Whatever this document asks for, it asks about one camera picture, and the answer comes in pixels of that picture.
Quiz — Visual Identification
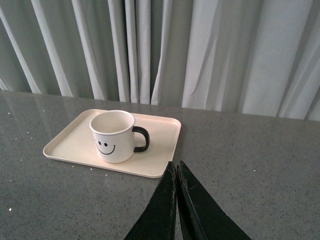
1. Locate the pink rectangular tray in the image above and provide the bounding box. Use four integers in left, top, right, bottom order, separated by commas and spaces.
43, 109, 182, 178

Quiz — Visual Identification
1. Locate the white smiley mug black handle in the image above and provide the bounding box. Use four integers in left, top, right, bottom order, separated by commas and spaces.
89, 110, 150, 164

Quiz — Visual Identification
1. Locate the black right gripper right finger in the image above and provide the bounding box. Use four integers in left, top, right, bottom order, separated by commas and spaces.
177, 161, 250, 240

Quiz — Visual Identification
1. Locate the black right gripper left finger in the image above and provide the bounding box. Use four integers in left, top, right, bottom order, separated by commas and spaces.
125, 161, 177, 240

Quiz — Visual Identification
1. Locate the grey-white curtain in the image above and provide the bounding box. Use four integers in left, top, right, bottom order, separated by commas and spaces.
0, 0, 320, 121

